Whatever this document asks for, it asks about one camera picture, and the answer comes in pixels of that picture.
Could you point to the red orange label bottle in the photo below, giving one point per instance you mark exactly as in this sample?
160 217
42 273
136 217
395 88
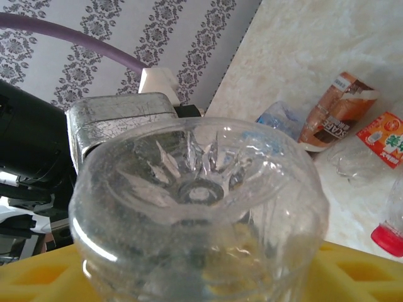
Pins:
384 138

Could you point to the clear bottle blue print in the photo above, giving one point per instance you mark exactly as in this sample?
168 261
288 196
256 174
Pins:
283 119

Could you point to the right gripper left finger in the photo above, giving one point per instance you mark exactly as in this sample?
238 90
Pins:
37 280

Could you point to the small clear bottle white cap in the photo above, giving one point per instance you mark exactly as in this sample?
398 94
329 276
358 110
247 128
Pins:
195 188

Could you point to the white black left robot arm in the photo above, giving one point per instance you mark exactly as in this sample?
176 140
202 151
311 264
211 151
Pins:
19 215

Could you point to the brown coffee drink bottle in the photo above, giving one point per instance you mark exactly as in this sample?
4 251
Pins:
333 110

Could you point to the red label cola bottle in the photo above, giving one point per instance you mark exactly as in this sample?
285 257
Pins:
387 236

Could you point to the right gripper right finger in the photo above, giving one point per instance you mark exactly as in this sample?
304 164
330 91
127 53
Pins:
362 277

